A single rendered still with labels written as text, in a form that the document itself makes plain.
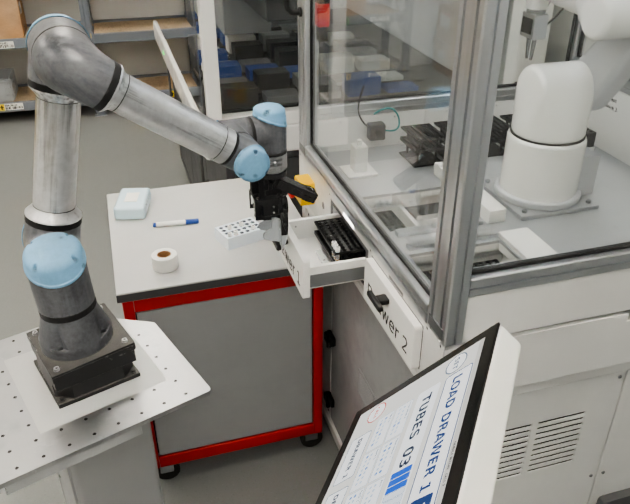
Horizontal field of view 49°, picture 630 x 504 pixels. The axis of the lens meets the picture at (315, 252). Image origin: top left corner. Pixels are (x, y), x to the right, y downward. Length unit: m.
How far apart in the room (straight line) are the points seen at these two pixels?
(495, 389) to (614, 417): 0.92
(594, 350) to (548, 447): 0.29
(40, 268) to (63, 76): 0.37
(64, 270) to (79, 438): 0.33
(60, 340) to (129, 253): 0.58
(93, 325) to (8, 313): 1.81
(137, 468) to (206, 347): 0.44
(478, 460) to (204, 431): 1.51
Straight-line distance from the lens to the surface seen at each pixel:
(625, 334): 1.60
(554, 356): 1.52
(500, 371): 0.93
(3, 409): 1.60
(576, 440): 1.78
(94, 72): 1.30
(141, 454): 1.72
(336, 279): 1.69
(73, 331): 1.50
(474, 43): 1.12
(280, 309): 2.00
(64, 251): 1.45
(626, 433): 1.87
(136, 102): 1.33
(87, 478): 1.70
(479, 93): 1.12
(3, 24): 5.46
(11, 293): 3.44
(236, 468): 2.39
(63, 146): 1.48
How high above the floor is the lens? 1.77
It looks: 31 degrees down
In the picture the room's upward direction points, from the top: straight up
